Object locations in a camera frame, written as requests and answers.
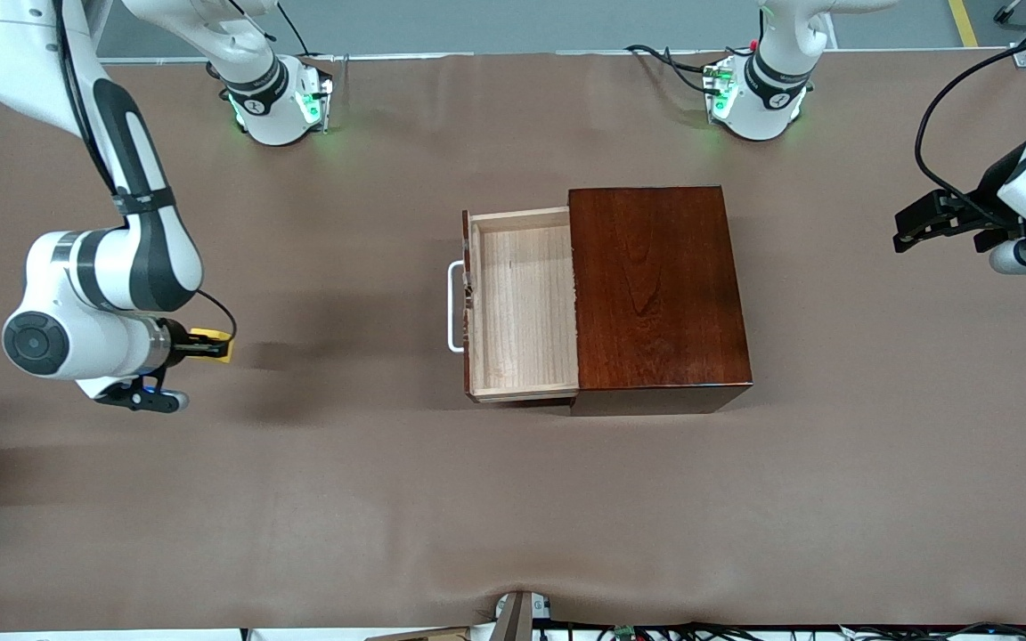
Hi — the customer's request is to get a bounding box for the yellow cube block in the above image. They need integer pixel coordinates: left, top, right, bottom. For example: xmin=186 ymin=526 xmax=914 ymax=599
xmin=189 ymin=328 xmax=234 ymax=363

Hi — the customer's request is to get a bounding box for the light wood drawer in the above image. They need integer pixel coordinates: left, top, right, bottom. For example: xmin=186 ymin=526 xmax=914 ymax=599
xmin=448 ymin=207 xmax=582 ymax=404

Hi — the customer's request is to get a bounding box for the brown table cover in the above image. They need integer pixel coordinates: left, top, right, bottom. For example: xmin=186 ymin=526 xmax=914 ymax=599
xmin=0 ymin=49 xmax=1026 ymax=633

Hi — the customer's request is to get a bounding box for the dark red wooden cabinet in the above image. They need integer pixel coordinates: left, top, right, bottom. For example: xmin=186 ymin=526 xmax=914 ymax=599
xmin=566 ymin=184 xmax=754 ymax=417

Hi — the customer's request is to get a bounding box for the brown cardboard piece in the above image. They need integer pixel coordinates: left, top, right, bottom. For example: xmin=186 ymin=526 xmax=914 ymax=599
xmin=366 ymin=626 xmax=469 ymax=641

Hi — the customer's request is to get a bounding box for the black camera cable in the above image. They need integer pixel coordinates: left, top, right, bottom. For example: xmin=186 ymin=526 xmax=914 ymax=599
xmin=54 ymin=0 xmax=238 ymax=344
xmin=914 ymin=27 xmax=1026 ymax=228

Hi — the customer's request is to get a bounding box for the black base cable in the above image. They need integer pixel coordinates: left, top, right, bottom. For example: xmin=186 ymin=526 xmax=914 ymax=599
xmin=625 ymin=43 xmax=721 ymax=95

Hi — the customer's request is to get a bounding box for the camera mount post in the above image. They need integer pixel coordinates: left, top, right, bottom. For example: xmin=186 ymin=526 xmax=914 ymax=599
xmin=491 ymin=590 xmax=554 ymax=641

